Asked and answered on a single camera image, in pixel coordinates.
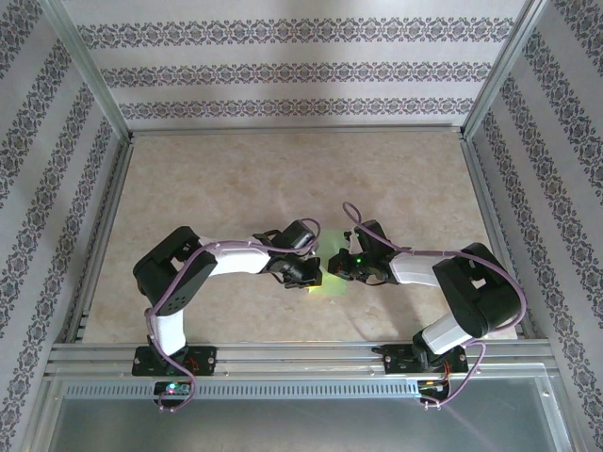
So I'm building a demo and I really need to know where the aluminium frame post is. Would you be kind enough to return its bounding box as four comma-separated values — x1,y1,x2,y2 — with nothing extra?
462,0,552,137
40,0,133,137

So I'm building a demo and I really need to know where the grey slotted cable duct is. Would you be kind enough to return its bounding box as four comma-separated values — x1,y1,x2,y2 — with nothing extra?
63,380,421,400

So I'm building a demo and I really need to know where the circuit board with green light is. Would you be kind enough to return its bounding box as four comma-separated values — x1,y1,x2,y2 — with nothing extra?
154,380,193,397

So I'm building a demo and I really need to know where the long aluminium mounting rail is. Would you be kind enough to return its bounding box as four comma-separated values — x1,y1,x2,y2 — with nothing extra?
44,341,560,380

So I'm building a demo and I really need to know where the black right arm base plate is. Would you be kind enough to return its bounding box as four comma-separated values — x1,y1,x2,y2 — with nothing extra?
382,343,470,377

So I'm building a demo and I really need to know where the aluminium table side rail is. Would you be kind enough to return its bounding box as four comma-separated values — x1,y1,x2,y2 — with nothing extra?
460,134,536,340
65,134,136,345

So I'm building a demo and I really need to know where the light green square paper sheet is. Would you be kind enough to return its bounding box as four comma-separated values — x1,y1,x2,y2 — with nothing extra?
306,228,350,299

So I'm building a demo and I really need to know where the aluminium rail along patterned wall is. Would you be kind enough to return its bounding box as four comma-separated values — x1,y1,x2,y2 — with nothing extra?
126,122,470,138

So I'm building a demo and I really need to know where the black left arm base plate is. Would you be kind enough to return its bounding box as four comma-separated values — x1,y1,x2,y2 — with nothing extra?
132,345,219,378

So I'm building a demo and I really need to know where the grey sheet metal panel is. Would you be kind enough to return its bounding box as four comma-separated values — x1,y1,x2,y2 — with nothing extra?
44,376,574,452

